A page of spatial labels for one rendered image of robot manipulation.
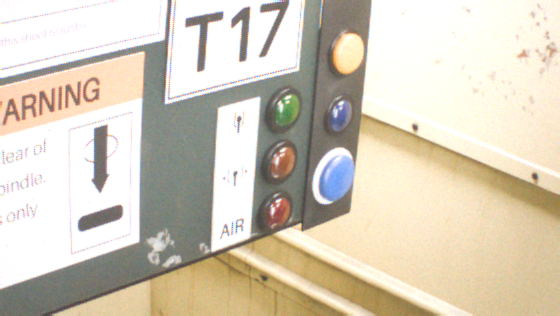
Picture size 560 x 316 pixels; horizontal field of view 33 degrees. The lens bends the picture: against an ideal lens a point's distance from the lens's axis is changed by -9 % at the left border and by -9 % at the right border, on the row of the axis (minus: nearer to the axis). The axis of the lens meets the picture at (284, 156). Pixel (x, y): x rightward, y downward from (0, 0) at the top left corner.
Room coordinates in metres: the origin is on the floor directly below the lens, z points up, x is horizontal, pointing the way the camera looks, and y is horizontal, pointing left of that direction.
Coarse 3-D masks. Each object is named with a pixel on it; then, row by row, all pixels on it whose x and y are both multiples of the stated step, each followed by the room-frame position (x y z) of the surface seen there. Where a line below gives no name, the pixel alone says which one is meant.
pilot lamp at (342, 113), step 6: (342, 102) 0.58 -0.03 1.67; (348, 102) 0.59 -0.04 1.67; (336, 108) 0.58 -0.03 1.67; (342, 108) 0.58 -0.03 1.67; (348, 108) 0.58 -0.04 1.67; (336, 114) 0.58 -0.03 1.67; (342, 114) 0.58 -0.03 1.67; (348, 114) 0.58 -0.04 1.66; (330, 120) 0.58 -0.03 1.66; (336, 120) 0.58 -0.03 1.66; (342, 120) 0.58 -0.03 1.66; (348, 120) 0.58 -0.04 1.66; (336, 126) 0.58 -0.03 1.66; (342, 126) 0.58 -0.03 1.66
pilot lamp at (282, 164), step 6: (282, 150) 0.55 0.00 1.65; (288, 150) 0.55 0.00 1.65; (276, 156) 0.54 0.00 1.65; (282, 156) 0.54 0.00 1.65; (288, 156) 0.55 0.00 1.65; (294, 156) 0.55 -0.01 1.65; (276, 162) 0.54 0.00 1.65; (282, 162) 0.54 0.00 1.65; (288, 162) 0.55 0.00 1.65; (294, 162) 0.55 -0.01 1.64; (276, 168) 0.54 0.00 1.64; (282, 168) 0.54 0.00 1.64; (288, 168) 0.55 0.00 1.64; (276, 174) 0.54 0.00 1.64; (282, 174) 0.54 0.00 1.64; (288, 174) 0.55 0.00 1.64
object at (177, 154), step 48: (144, 48) 0.47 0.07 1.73; (144, 96) 0.48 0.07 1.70; (192, 96) 0.50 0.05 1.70; (240, 96) 0.53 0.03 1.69; (144, 144) 0.48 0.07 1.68; (192, 144) 0.50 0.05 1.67; (144, 192) 0.48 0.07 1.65; (192, 192) 0.50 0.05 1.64; (288, 192) 0.56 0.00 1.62; (144, 240) 0.48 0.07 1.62; (192, 240) 0.50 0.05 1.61; (48, 288) 0.43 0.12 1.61; (96, 288) 0.45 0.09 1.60
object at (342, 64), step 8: (344, 40) 0.58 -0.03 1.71; (352, 40) 0.58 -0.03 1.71; (360, 40) 0.59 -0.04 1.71; (336, 48) 0.57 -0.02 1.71; (344, 48) 0.58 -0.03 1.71; (352, 48) 0.58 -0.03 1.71; (360, 48) 0.59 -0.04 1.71; (336, 56) 0.57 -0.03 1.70; (344, 56) 0.58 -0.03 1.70; (352, 56) 0.58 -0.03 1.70; (360, 56) 0.59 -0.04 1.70; (336, 64) 0.57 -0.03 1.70; (344, 64) 0.58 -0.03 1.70; (352, 64) 0.58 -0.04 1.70; (344, 72) 0.58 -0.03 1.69
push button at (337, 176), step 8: (328, 160) 0.58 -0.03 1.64; (336, 160) 0.58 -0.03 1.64; (344, 160) 0.58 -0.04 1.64; (352, 160) 0.59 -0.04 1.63; (328, 168) 0.57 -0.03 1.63; (336, 168) 0.58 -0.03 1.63; (344, 168) 0.58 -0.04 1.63; (352, 168) 0.59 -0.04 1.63; (320, 176) 0.57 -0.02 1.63; (328, 176) 0.57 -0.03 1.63; (336, 176) 0.58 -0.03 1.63; (344, 176) 0.58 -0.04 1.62; (352, 176) 0.59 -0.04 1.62; (320, 184) 0.57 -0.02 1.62; (328, 184) 0.57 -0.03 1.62; (336, 184) 0.58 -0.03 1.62; (344, 184) 0.58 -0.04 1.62; (320, 192) 0.57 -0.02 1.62; (328, 192) 0.57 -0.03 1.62; (336, 192) 0.58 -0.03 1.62; (344, 192) 0.58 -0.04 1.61; (328, 200) 0.58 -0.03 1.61
